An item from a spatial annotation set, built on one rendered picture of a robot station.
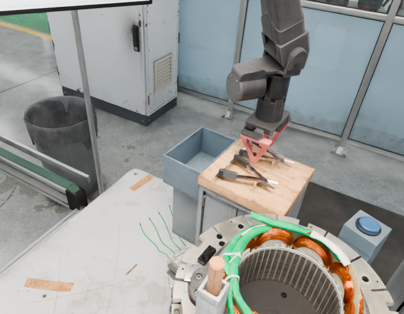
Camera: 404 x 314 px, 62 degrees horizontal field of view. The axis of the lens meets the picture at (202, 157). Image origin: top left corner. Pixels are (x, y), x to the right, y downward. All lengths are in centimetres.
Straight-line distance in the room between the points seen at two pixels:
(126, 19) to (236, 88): 205
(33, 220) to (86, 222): 120
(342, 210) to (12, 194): 212
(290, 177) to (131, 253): 46
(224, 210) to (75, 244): 44
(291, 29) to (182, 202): 49
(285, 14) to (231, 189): 35
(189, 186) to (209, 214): 8
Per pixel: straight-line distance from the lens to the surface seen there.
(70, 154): 202
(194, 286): 51
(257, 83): 65
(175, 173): 79
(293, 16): 61
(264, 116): 71
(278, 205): 70
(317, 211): 231
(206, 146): 92
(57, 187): 122
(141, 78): 271
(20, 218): 226
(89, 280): 92
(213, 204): 77
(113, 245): 97
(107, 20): 277
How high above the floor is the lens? 153
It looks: 37 degrees down
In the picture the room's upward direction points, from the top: 5 degrees clockwise
